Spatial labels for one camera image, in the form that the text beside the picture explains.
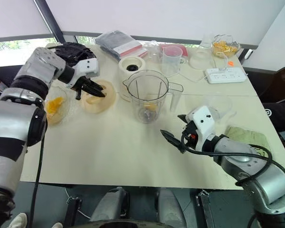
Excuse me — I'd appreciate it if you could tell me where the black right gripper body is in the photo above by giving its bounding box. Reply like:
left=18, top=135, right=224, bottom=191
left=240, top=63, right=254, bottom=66
left=181, top=121, right=198, bottom=152

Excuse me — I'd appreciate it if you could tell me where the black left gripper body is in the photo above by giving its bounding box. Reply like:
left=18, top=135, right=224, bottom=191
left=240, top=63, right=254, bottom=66
left=72, top=76, right=91, bottom=100

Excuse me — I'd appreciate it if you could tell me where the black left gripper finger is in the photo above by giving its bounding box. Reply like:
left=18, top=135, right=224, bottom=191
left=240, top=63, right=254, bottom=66
left=87, top=80, right=105, bottom=91
left=84, top=85, right=106, bottom=97

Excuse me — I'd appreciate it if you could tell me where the cream blender lid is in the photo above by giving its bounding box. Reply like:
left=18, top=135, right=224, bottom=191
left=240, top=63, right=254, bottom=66
left=82, top=80, right=116, bottom=114

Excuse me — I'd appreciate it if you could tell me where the pile of orange segments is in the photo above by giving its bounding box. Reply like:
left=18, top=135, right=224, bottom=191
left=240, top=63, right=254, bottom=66
left=45, top=96, right=64, bottom=119

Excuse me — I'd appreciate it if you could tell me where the cream blender base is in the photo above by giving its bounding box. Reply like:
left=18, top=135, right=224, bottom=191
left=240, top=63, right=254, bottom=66
left=118, top=56, right=147, bottom=103

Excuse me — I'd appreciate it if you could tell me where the clear blender jar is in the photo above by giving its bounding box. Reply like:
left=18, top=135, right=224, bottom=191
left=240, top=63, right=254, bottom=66
left=123, top=69, right=184, bottom=124

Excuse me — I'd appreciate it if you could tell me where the small clear glass jar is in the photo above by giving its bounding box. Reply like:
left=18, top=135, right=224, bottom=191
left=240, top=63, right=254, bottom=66
left=143, top=40, right=162, bottom=64

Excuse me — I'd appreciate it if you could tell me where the black padded bag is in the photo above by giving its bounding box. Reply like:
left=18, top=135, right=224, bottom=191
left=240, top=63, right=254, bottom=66
left=47, top=42, right=97, bottom=68

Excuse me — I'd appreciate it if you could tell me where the clear plastic cup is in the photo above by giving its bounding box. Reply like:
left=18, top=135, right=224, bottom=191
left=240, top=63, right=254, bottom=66
left=205, top=95, right=237, bottom=123

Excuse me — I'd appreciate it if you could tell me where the dark cloth in plastic pack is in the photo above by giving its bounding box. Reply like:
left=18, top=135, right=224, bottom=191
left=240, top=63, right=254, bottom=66
left=95, top=30, right=148, bottom=61

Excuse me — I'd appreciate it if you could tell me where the clear measuring cup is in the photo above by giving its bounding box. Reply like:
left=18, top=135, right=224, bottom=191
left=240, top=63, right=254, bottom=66
left=161, top=45, right=188, bottom=76

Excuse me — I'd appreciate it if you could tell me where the green cloth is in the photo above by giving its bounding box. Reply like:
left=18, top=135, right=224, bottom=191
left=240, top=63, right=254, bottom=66
left=224, top=125, right=271, bottom=157

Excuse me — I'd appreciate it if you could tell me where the white power strip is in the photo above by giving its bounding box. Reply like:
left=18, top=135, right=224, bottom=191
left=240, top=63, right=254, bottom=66
left=205, top=67, right=247, bottom=84

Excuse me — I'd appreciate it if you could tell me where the grey rounded shape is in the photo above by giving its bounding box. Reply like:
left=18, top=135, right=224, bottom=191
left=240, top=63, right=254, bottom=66
left=156, top=187, right=187, bottom=228
left=89, top=187, right=130, bottom=221

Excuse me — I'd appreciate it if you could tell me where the glass bowl with orange peels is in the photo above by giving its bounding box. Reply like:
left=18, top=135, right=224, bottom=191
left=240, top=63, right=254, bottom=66
left=211, top=34, right=241, bottom=59

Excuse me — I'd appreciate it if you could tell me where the black garment with white logo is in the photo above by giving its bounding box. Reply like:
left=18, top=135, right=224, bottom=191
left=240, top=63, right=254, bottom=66
left=262, top=102, right=285, bottom=133

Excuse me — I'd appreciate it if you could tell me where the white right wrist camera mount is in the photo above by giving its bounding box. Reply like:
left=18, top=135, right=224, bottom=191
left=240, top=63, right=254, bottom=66
left=185, top=105, right=216, bottom=152

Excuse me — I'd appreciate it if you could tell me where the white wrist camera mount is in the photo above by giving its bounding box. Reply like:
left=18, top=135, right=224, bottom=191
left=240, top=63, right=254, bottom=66
left=185, top=105, right=216, bottom=152
left=66, top=58, right=100, bottom=89

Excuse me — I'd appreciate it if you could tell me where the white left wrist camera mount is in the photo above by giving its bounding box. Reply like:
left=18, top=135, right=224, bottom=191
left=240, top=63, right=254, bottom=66
left=66, top=58, right=100, bottom=89

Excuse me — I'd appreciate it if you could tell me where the white power cable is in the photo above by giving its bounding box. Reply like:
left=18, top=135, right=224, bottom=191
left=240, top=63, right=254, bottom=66
left=173, top=52, right=229, bottom=83

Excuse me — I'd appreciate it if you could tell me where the black window post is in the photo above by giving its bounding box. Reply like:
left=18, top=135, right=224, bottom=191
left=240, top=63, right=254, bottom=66
left=33, top=0, right=65, bottom=44

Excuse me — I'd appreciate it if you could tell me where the black table leg bracket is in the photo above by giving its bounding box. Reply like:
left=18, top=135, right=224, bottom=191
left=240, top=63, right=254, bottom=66
left=66, top=197, right=83, bottom=226
left=196, top=190, right=216, bottom=228

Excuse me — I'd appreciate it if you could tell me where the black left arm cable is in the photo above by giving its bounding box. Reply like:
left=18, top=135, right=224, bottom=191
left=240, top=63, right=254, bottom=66
left=29, top=135, right=45, bottom=228

